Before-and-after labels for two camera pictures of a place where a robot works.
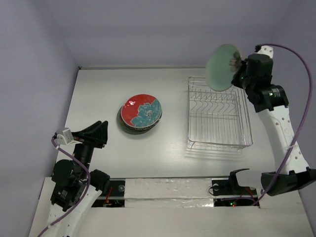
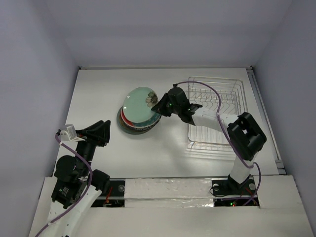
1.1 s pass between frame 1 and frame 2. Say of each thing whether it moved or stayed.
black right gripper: moved
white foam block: stayed
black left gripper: stayed
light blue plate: stayed
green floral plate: moved
